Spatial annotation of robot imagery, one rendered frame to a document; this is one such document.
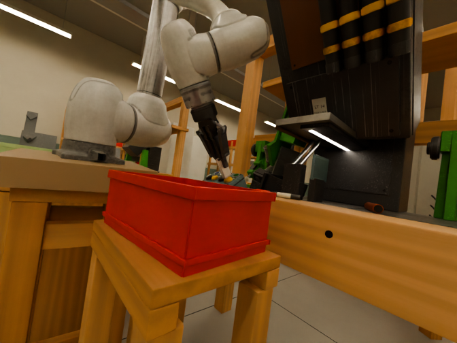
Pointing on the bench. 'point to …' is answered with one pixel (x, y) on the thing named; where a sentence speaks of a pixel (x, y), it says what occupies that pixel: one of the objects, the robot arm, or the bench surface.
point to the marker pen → (284, 194)
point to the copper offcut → (374, 207)
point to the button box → (230, 181)
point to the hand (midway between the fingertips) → (224, 167)
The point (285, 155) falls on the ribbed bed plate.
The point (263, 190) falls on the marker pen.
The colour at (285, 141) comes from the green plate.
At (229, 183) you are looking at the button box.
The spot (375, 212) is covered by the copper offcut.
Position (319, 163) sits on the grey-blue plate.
